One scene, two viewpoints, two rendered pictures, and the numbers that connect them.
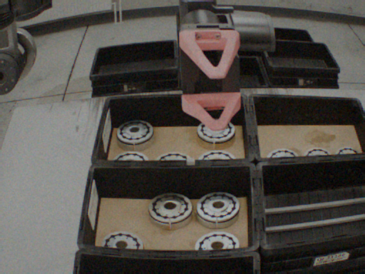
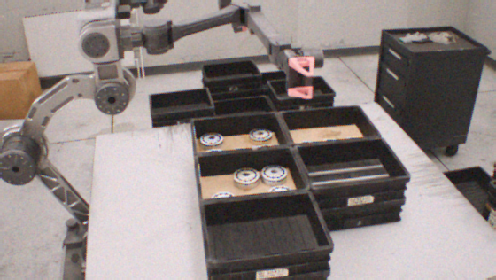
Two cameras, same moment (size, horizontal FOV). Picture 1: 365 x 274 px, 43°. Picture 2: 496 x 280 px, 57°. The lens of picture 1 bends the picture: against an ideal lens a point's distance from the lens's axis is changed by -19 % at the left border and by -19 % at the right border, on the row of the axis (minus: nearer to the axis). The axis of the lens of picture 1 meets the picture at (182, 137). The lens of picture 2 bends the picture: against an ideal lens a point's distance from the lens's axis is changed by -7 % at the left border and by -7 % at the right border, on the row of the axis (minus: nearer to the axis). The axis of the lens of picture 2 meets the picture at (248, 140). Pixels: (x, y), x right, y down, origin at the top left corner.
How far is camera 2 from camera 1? 71 cm
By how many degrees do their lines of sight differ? 11
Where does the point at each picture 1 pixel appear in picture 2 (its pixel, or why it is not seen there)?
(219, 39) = (306, 61)
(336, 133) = (341, 130)
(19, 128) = (107, 149)
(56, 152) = (148, 161)
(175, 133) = (235, 138)
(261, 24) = (317, 54)
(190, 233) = (260, 190)
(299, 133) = (313, 132)
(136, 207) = (224, 179)
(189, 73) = (291, 78)
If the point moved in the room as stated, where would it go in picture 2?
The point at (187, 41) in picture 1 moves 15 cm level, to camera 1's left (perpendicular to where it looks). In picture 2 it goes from (294, 62) to (237, 67)
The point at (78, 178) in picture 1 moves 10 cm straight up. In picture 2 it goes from (171, 175) to (168, 157)
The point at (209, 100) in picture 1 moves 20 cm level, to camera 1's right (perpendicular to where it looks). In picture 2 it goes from (300, 89) to (368, 82)
